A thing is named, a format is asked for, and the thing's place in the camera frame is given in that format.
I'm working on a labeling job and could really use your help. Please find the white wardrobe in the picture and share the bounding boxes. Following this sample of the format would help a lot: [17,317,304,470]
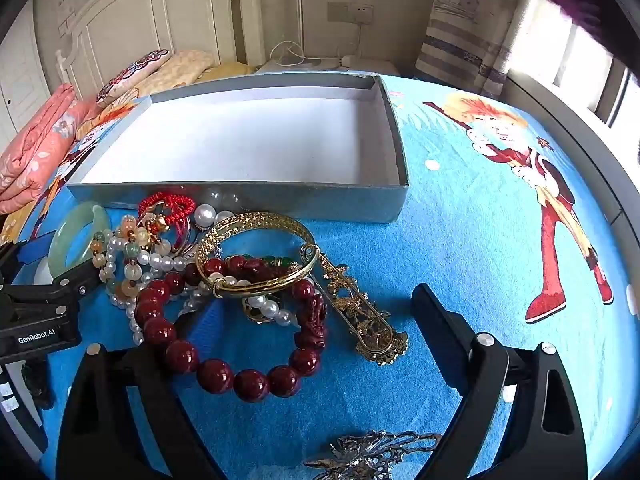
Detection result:
[0,35,51,153]

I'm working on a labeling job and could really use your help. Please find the pink floral quilt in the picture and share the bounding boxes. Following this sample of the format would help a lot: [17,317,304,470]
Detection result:
[0,82,98,216]

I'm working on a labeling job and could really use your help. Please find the white nightstand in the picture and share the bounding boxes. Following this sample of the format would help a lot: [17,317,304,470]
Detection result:
[256,54,400,78]

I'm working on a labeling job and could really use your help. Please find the embroidered pillow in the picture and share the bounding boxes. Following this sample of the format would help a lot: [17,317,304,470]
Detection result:
[95,49,173,108]

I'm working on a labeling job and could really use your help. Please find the wall socket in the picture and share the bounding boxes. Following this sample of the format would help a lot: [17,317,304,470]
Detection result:
[327,2,374,25]

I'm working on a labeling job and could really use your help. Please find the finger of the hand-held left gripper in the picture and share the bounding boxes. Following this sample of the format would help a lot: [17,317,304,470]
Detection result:
[0,232,55,286]
[0,260,104,328]

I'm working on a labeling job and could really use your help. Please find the blue cartoon printed bedsheet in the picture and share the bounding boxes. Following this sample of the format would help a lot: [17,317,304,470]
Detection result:
[0,71,628,480]

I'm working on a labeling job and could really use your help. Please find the yellow pillow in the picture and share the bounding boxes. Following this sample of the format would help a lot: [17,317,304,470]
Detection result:
[145,50,216,98]

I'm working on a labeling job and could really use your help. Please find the thin white pole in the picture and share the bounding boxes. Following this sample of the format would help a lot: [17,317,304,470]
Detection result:
[294,0,307,61]

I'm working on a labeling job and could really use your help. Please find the striped printed curtain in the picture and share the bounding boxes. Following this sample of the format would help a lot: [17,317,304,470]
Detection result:
[414,0,533,100]

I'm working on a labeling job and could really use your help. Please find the red string bracelet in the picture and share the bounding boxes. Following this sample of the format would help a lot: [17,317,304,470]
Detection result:
[137,191,197,256]

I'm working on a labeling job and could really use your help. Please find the pearl necklace with green pendant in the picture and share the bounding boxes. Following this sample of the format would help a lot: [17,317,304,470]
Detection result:
[102,237,297,347]

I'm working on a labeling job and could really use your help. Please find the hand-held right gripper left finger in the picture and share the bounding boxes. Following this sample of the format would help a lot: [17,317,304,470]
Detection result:
[55,309,226,480]

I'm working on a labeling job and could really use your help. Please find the dark red bead bracelet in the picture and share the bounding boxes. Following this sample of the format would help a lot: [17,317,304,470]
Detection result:
[134,255,330,403]

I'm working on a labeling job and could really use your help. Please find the multicolour bead bracelet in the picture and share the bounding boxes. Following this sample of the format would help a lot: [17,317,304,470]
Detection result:
[91,214,173,301]

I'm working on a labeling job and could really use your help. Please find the gold brooch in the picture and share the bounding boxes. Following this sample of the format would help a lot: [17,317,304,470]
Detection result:
[299,244,410,367]

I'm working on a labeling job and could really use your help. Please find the rose gold linked rings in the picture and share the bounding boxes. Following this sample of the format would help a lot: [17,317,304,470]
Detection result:
[170,220,201,257]

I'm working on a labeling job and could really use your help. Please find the green jade bangle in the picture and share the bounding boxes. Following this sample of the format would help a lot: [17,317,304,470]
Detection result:
[47,201,112,281]

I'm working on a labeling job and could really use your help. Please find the white headboard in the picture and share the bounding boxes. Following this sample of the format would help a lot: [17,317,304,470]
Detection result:
[32,0,266,92]

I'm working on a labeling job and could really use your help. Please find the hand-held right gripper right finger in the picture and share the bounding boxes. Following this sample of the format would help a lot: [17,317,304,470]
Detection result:
[410,282,588,480]

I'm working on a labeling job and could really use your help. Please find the yellow folded blanket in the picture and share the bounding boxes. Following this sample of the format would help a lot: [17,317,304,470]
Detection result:
[197,61,257,83]

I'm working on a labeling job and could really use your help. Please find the white cable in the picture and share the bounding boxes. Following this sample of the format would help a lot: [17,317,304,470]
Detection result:
[269,40,323,68]

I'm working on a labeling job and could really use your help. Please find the grey window ledge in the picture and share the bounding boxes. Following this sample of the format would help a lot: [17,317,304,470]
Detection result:
[500,72,640,318]

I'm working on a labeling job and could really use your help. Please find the window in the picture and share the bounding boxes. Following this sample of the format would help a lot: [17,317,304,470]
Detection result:
[505,0,640,131]

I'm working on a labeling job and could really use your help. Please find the grey cardboard box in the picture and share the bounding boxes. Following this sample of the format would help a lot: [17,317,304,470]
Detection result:
[65,71,411,225]

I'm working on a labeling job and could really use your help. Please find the silver brooch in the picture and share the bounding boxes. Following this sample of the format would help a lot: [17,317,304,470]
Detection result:
[302,430,443,480]

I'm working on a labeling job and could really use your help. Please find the gold bangle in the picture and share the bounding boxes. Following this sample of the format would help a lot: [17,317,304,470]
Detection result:
[195,212,321,300]

